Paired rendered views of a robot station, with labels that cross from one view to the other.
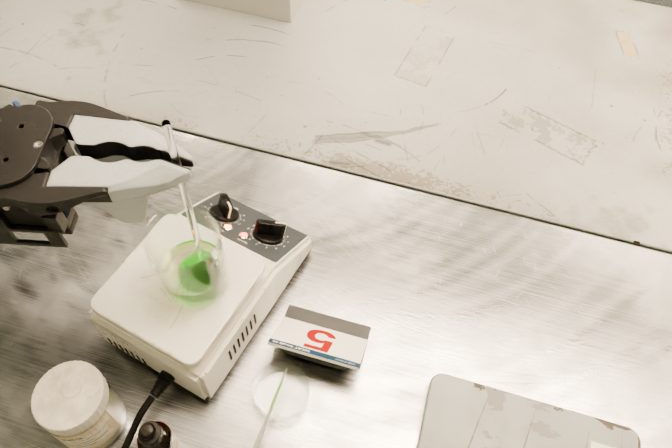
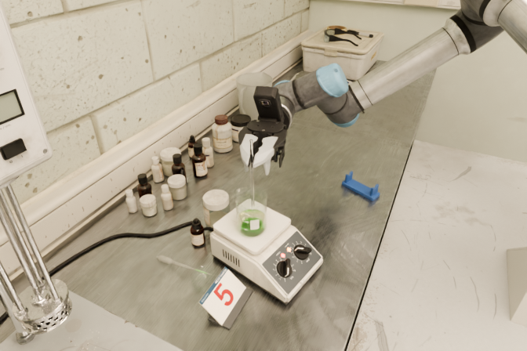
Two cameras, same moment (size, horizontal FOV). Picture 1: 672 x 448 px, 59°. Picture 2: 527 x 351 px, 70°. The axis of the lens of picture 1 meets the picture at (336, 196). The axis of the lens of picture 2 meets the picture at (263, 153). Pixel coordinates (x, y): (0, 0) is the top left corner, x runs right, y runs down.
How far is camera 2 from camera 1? 0.59 m
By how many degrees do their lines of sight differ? 72
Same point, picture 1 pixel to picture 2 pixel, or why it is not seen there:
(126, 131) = (267, 146)
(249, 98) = (412, 286)
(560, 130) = not seen: outside the picture
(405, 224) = not seen: outside the picture
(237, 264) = (256, 241)
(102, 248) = (298, 222)
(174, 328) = (230, 221)
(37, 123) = (273, 129)
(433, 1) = not seen: outside the picture
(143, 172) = (245, 150)
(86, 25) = (457, 211)
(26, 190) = (245, 131)
